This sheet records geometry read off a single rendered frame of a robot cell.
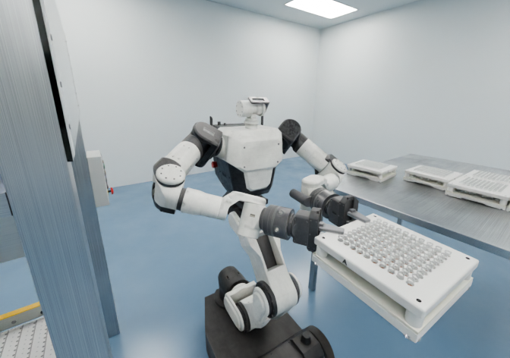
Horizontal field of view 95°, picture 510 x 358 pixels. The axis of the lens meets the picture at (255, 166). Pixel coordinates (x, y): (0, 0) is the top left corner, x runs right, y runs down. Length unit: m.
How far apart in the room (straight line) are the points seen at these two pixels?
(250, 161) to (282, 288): 0.53
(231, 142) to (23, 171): 0.66
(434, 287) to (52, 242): 0.61
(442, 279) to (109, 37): 4.14
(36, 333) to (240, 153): 0.73
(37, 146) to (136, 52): 3.86
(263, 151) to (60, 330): 0.75
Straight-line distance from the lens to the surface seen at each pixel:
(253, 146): 0.92
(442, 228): 1.30
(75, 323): 0.48
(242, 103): 0.95
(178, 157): 0.77
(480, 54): 4.72
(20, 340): 0.87
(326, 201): 0.79
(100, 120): 4.10
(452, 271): 0.64
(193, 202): 0.67
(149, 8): 4.37
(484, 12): 4.84
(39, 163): 0.37
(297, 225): 0.65
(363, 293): 0.58
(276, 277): 1.07
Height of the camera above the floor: 1.36
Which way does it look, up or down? 16 degrees down
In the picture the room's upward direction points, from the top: 1 degrees clockwise
